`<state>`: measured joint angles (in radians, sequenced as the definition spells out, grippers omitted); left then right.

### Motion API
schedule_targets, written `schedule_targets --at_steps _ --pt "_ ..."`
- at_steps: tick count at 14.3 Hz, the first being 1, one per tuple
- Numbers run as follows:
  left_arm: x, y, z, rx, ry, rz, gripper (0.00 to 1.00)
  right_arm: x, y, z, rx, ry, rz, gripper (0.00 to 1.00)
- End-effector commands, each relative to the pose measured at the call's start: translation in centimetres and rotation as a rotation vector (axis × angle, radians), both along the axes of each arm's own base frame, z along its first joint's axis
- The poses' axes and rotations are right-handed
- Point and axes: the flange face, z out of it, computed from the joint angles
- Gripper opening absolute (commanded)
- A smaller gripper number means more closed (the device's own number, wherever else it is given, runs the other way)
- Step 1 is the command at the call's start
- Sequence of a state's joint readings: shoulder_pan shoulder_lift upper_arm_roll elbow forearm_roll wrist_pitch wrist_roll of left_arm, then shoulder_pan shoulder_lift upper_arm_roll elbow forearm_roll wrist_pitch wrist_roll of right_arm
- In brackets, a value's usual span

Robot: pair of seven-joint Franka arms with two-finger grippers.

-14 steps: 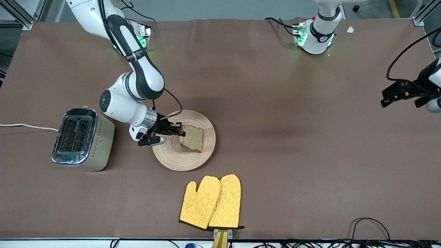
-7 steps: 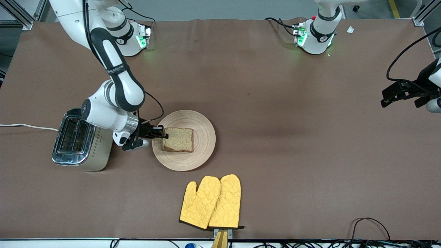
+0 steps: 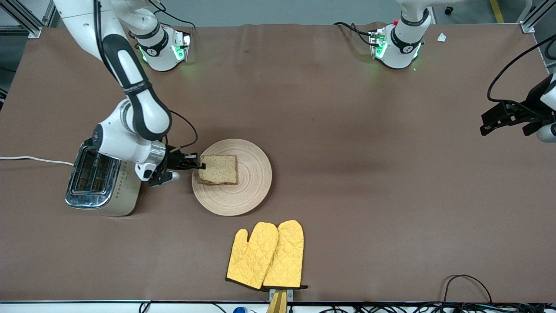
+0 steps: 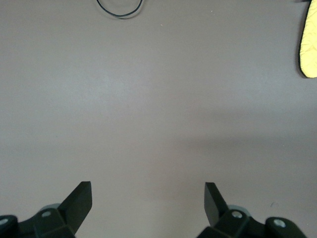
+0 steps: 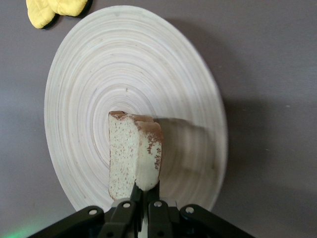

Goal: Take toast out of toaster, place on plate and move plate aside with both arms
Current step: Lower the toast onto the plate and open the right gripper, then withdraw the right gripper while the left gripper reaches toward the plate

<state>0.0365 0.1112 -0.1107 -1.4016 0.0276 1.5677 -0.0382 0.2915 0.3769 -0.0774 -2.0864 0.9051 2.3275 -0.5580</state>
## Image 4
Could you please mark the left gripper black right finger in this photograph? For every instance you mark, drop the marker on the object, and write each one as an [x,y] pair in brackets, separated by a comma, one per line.
[230,225]

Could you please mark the yellow quilted oven mitt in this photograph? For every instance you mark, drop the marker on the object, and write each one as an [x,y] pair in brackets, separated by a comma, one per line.
[309,49]

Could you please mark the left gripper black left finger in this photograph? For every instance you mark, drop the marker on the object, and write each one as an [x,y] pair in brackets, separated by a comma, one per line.
[62,223]

